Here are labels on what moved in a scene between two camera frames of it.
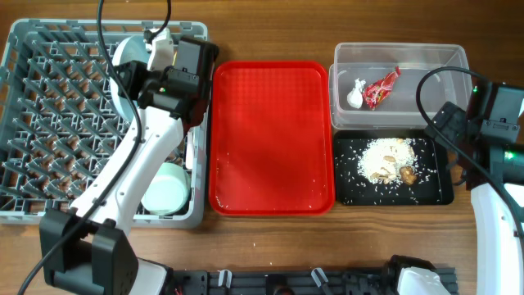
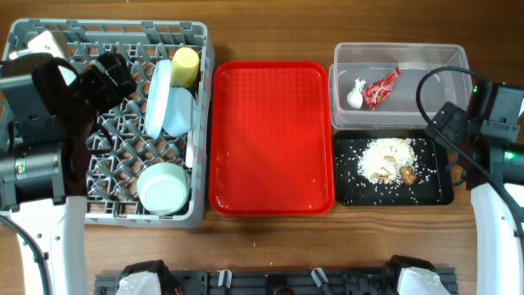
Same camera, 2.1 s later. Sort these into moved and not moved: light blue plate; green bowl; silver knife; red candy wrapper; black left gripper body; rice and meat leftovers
Moved: black left gripper body; light blue plate
Not moved: silver knife; rice and meat leftovers; red candy wrapper; green bowl
